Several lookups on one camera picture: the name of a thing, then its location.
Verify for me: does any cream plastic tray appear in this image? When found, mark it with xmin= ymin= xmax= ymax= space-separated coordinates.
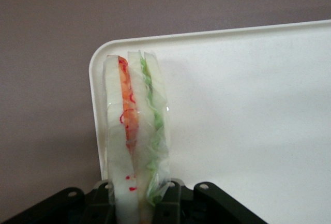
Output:
xmin=86 ymin=19 xmax=331 ymax=224

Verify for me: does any plastic-wrapped triangle sandwich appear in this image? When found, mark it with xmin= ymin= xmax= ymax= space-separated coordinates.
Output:
xmin=103 ymin=50 xmax=173 ymax=224

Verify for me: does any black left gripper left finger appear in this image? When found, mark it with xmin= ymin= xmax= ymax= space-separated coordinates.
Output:
xmin=85 ymin=179 xmax=116 ymax=224

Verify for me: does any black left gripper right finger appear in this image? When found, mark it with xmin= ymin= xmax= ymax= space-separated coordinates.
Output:
xmin=152 ymin=179 xmax=183 ymax=224

